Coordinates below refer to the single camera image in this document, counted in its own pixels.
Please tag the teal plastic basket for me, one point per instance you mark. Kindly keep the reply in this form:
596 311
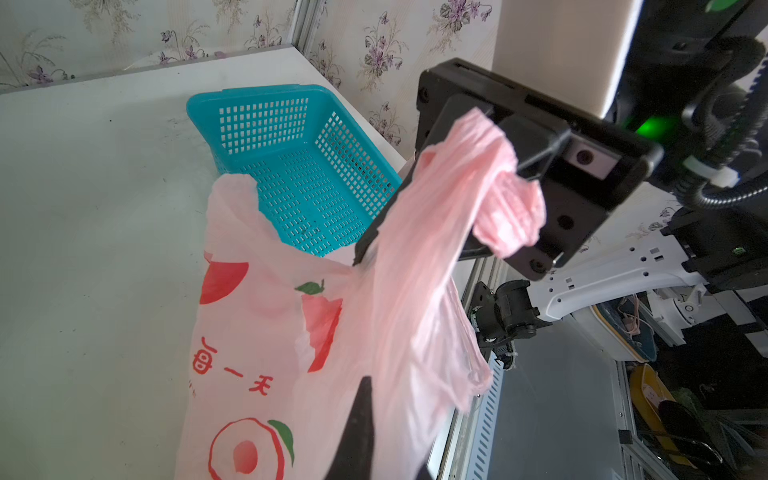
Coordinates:
321 180

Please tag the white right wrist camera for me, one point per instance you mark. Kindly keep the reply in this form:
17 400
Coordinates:
571 50

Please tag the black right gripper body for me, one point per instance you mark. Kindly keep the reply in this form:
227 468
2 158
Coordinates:
586 167

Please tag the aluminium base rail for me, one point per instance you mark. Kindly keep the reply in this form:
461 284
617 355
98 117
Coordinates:
464 444

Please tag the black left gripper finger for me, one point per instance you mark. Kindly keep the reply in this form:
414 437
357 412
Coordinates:
354 455

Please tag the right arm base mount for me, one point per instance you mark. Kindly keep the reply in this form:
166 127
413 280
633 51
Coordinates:
502 316

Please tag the pink plastic bag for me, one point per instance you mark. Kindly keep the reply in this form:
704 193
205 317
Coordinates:
283 338

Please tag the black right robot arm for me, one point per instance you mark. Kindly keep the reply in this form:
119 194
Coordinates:
695 83

